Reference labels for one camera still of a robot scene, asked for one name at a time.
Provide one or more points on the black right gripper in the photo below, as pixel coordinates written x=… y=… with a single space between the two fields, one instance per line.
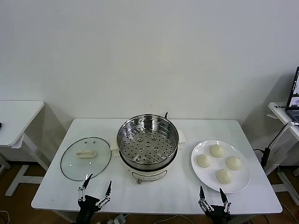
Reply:
x=218 y=214

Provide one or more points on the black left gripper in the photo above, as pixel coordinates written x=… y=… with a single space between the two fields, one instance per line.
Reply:
x=87 y=210

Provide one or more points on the white steamed baozi bun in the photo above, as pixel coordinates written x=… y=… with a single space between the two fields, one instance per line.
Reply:
x=234 y=163
x=224 y=176
x=217 y=151
x=203 y=160

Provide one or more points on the round glass pot lid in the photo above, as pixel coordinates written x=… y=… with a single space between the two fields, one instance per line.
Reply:
x=70 y=168

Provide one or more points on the perforated steel steamer basket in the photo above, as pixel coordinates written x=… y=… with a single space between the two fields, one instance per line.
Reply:
x=149 y=149

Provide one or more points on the white round plate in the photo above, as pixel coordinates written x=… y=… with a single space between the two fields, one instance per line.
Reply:
x=210 y=177

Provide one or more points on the grey floor power strip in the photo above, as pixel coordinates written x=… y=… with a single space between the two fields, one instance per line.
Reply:
x=116 y=219

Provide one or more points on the cream electric cooker pot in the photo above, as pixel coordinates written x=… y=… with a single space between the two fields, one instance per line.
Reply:
x=149 y=176

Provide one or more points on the white side table with label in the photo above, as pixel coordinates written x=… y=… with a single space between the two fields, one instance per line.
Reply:
x=278 y=112

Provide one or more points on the open grey laptop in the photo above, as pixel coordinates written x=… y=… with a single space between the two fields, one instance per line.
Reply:
x=294 y=93

